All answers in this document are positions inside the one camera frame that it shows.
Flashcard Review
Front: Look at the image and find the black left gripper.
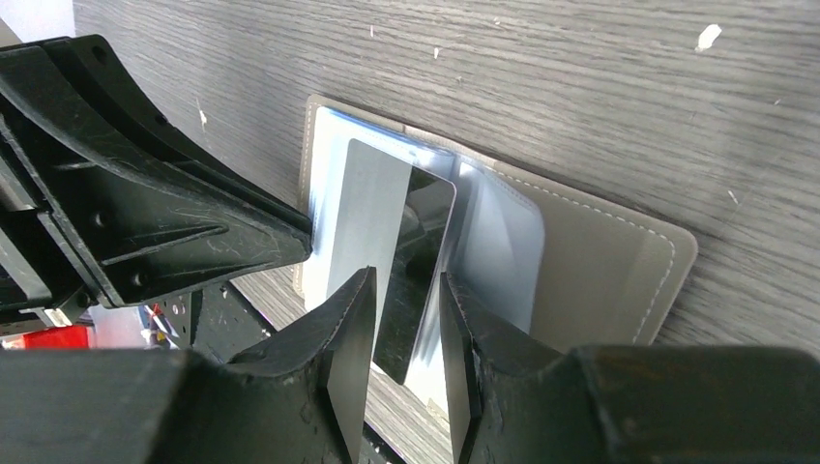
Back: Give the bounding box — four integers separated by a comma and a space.
1, 35, 312, 334

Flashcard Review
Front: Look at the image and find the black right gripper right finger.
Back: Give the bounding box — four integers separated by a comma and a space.
439, 273, 819, 463

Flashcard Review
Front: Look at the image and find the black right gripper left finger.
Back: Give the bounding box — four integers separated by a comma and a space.
1, 267, 377, 463

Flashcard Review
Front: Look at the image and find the beige card holder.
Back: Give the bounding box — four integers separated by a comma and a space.
294, 95, 698, 410

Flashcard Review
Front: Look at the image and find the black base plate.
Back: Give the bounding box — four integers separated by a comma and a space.
145, 281, 276, 363

